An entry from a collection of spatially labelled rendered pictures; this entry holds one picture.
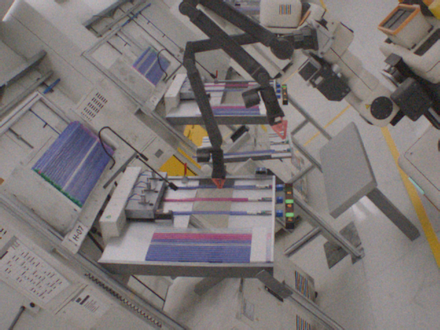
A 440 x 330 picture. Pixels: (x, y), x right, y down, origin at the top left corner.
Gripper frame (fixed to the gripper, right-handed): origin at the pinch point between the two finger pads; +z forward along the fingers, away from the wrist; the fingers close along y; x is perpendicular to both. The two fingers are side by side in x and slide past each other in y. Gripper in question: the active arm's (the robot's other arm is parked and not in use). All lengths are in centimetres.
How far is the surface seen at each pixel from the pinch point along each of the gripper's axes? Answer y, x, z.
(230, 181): -8.0, 4.3, 2.2
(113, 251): 51, -40, 0
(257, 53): -440, 3, 65
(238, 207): 16.8, 10.2, 0.8
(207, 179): -8.0, -7.0, 0.5
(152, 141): -85, -56, 17
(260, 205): 15.8, 19.9, 0.8
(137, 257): 54, -29, 0
